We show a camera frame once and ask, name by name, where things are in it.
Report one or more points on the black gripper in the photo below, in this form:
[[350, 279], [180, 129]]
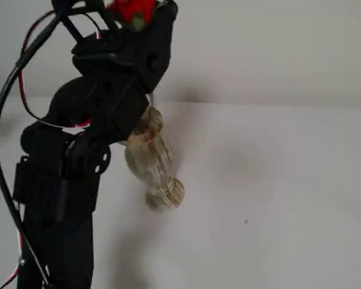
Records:
[[129, 118]]

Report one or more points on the red artificial rose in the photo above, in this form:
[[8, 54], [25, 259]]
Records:
[[132, 12]]

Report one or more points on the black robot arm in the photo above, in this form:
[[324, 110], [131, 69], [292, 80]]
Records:
[[63, 241]]

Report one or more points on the striped onyx stone vase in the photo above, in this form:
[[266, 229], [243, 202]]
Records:
[[156, 162]]

